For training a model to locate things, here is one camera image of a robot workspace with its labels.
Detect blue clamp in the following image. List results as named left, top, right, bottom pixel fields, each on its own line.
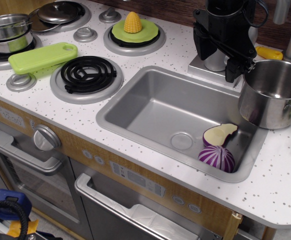
left=0, top=189, right=32, bottom=221

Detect black coil burner front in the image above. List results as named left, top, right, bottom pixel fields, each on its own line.
left=60, top=56, right=118, bottom=94

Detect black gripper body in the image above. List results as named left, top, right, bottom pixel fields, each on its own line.
left=193, top=9, right=257, bottom=63

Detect grey burner front left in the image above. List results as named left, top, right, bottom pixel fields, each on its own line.
left=0, top=35, right=43, bottom=71

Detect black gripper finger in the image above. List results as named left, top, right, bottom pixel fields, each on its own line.
left=225, top=57, right=256, bottom=83

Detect small steel pot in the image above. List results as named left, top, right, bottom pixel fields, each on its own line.
left=0, top=13, right=34, bottom=54

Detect silver oven dial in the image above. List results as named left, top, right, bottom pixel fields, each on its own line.
left=32, top=124, right=62, bottom=152

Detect green round plate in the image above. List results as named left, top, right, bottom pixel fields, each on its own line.
left=111, top=19, right=159, bottom=43

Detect grey stove knob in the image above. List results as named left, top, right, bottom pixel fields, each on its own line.
left=6, top=73, right=37, bottom=92
left=98, top=7, right=122, bottom=24
left=73, top=27, right=98, bottom=43

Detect grey stove knob middle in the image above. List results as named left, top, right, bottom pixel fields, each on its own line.
left=73, top=27, right=98, bottom=43

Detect grey toy sink basin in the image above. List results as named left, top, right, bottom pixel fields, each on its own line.
left=96, top=66, right=268, bottom=183

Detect steel pot lid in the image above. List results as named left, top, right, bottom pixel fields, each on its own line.
left=37, top=1, right=79, bottom=24

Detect toy dishwasher door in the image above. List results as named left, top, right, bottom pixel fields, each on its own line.
left=74, top=173, right=223, bottom=240

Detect grey stove knob front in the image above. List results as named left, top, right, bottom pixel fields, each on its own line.
left=6, top=73, right=37, bottom=92

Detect silver faucet base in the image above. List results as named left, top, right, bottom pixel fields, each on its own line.
left=187, top=50, right=242, bottom=88

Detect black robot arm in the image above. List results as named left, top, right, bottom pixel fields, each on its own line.
left=193, top=0, right=269, bottom=83

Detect grey burner back left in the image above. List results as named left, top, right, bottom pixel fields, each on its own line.
left=29, top=1, right=92, bottom=33

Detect grey burner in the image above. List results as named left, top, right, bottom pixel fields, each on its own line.
left=29, top=1, right=92, bottom=33
left=103, top=24, right=166, bottom=57
left=0, top=35, right=43, bottom=71

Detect black cable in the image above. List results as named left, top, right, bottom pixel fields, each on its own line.
left=0, top=199, right=30, bottom=240

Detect grey stove knob top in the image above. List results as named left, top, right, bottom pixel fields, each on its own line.
left=98, top=7, right=122, bottom=24

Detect large steel pot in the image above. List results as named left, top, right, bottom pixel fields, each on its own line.
left=238, top=59, right=291, bottom=130

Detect grey burner back right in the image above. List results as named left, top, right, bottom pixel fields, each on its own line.
left=103, top=24, right=166, bottom=57

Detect toy oven door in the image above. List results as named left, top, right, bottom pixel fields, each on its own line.
left=0, top=126, right=82, bottom=228

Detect yellow toy vegetable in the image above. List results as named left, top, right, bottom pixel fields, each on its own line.
left=255, top=46, right=283, bottom=60

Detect yellow toy corn cob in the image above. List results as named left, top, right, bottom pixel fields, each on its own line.
left=123, top=11, right=143, bottom=34

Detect green plastic cutting board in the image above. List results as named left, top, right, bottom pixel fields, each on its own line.
left=8, top=42, right=78, bottom=75

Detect purple eggplant half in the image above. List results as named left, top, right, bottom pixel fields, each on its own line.
left=202, top=123, right=238, bottom=147

